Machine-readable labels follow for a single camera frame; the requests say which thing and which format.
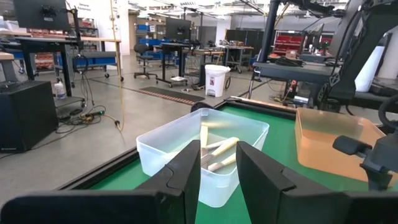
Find white spray bottle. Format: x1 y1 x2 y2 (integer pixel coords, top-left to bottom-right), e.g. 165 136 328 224
53 79 67 100

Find black office chair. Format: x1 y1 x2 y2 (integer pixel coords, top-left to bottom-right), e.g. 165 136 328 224
133 43 159 80

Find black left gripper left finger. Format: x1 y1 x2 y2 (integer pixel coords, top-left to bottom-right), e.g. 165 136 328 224
0 139 201 224

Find clear plastic bin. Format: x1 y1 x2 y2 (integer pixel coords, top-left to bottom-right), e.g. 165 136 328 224
136 108 270 208

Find floor power strip cables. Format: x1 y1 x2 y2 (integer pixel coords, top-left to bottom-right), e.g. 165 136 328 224
57 104 107 126

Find black standing desk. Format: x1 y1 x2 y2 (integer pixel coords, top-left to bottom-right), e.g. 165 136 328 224
155 42 224 88

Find black cart pole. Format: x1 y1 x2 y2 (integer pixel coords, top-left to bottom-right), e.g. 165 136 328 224
259 0 281 63

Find yellow cable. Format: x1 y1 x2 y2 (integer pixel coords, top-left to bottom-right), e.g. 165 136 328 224
109 0 126 132

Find blue storage bin shelf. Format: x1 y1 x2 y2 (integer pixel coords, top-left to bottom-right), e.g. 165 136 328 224
136 23 166 60

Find orange translucent plastic bin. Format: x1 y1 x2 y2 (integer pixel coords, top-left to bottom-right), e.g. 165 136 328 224
294 107 398 187

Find white panel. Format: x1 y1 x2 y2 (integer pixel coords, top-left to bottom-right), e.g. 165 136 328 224
354 45 386 93

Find black coiled cable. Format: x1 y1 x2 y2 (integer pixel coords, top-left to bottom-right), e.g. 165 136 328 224
275 57 305 68

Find dark floor mat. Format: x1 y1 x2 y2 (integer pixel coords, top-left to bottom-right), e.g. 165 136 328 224
138 86 206 106

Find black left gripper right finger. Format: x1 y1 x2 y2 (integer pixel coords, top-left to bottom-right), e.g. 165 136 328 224
235 141 398 224

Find black monitor on workbench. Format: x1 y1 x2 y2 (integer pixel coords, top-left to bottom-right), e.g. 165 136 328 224
12 0 71 31

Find grey equipment cart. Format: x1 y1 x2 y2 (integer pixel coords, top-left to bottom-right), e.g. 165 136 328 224
252 60 343 86

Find wood-top black workbench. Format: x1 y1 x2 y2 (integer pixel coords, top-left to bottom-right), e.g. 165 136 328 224
0 29 122 98

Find red storage bin rack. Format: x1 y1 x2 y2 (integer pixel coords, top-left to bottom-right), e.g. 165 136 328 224
272 30 304 57

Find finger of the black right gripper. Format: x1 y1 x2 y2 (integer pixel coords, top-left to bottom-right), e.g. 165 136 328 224
332 135 393 191

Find white pedal trash can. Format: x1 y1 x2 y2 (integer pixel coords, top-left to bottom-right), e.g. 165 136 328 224
205 64 231 98

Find black equipment box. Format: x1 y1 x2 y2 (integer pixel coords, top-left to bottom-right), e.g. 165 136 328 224
0 80 59 152

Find cream-handled silver utensil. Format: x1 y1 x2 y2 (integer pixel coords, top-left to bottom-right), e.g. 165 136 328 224
201 136 241 166
205 139 229 151
207 152 237 172

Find black monitor on desk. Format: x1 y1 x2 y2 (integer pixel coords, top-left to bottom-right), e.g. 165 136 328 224
165 17 192 40

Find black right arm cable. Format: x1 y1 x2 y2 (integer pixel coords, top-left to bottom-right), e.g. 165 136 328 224
377 95 398 130

